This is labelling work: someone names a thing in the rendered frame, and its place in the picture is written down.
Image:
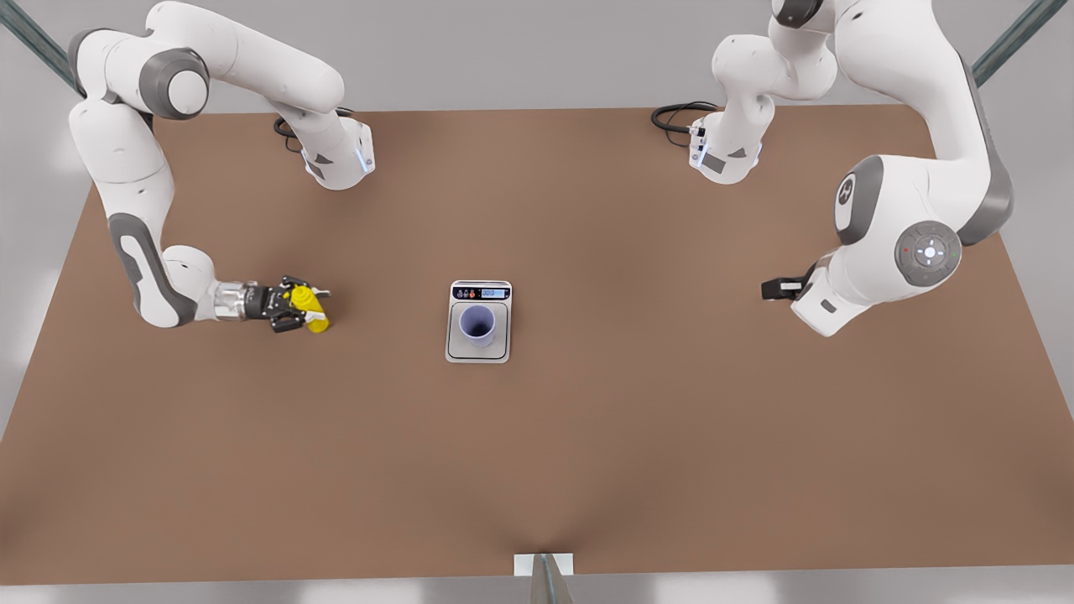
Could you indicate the lavender cup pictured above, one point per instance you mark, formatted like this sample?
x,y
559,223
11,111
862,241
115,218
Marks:
x,y
478,329

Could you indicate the grey digital kitchen scale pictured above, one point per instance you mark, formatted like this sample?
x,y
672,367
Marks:
x,y
478,352

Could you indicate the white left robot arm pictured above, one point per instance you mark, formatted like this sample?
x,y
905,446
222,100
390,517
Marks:
x,y
906,201

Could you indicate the yellow sauce bottle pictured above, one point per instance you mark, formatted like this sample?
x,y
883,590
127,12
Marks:
x,y
312,310

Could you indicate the white post foot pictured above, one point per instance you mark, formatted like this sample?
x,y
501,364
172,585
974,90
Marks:
x,y
523,564

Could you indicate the silver frame post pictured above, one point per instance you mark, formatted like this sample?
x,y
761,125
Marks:
x,y
33,38
1011,38
550,583

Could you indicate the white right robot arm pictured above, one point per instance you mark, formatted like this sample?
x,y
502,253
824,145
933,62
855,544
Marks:
x,y
134,151

